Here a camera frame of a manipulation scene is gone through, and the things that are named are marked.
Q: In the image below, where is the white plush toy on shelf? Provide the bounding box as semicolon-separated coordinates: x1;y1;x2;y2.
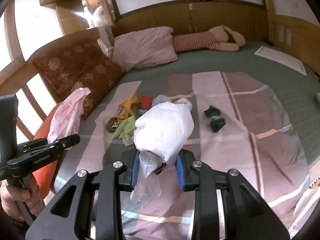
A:
92;5;112;27

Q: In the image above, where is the dark green wrapper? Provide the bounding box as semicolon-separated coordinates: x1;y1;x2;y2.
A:
204;105;226;133

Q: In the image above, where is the wooden bed headboard rail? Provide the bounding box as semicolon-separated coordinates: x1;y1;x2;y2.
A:
0;27;106;140

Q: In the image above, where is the orange carrot plush pillow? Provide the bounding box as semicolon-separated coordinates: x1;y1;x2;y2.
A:
33;103;60;200

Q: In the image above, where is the plaid pink grey blanket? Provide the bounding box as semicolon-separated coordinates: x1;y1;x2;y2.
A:
53;71;309;229

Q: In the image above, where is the white laundry basket trash bin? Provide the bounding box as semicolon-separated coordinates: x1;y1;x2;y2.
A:
288;176;319;239

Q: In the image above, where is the pink plastic bag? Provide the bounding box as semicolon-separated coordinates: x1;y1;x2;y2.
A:
47;88;91;143

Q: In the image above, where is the white flat board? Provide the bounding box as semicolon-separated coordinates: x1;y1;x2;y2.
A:
254;46;307;76

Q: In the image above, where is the red cigarette box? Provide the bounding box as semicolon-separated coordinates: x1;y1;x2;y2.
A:
139;96;153;110

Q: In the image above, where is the light blue cloth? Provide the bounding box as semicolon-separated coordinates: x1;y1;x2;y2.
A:
136;94;171;118

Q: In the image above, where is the yellow chip bag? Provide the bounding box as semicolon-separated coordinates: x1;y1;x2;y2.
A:
117;90;140;124

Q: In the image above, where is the pink pillow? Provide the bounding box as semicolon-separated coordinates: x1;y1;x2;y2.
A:
112;27;177;71

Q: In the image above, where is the green bed mattress sheet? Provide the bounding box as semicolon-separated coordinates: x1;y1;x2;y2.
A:
100;41;320;167

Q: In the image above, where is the brown floral cushion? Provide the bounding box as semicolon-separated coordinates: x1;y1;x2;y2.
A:
33;37;125;119

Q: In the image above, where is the striped plush dog toy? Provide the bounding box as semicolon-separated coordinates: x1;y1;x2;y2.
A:
172;25;246;52

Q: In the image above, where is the person left hand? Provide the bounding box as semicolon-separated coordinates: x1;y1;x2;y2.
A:
1;174;45;222

